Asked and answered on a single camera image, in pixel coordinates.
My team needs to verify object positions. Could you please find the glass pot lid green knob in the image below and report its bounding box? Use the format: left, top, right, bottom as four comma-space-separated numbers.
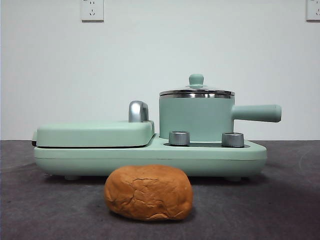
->
159, 73, 236, 97

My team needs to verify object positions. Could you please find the brown potato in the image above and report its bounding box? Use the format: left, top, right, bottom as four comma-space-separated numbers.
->
103, 164, 194, 221

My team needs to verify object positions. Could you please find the mint green hinged griddle lid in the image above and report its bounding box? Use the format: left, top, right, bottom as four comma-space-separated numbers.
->
32, 119, 156, 149

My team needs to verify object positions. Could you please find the silver control knob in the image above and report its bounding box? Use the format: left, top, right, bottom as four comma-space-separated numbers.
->
168, 130, 190, 146
221, 131, 245, 148

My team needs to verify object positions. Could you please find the mint green breakfast maker base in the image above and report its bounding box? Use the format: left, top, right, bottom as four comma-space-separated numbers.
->
33, 132, 268, 182

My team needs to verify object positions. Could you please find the silver griddle lid handle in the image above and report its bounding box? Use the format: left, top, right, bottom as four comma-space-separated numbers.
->
128, 100, 151, 123

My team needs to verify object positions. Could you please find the mint green pot with handle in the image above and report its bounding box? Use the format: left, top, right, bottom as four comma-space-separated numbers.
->
158, 92, 283, 142

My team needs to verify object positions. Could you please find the white wall socket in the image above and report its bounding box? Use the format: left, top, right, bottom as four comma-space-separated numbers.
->
80, 0, 105, 23
306, 0, 320, 22

